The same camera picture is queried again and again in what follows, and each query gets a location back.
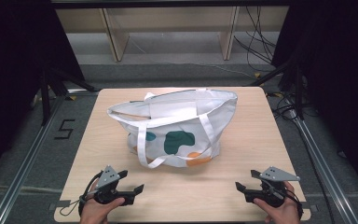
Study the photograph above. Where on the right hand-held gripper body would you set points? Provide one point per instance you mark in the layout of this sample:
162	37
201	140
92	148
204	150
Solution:
270	189

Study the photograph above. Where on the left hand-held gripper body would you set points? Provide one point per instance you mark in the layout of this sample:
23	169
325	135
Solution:
108	190

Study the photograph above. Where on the white tote bag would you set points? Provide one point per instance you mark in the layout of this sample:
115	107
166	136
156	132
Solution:
180	118

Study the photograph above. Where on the person's right hand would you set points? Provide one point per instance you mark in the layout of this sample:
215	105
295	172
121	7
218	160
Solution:
279	213

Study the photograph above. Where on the person's left hand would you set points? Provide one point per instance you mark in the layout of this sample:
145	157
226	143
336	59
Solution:
98	213

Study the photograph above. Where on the black metal stand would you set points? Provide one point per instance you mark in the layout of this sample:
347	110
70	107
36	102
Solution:
296	90
48	93

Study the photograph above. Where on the dark curtain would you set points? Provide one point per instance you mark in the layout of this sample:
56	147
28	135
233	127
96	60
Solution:
15	62
341	77

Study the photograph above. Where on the light wooden bench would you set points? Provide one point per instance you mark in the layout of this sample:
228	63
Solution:
118	34

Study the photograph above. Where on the silver floor rail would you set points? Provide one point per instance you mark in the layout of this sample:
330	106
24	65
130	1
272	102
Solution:
28	161
323	165

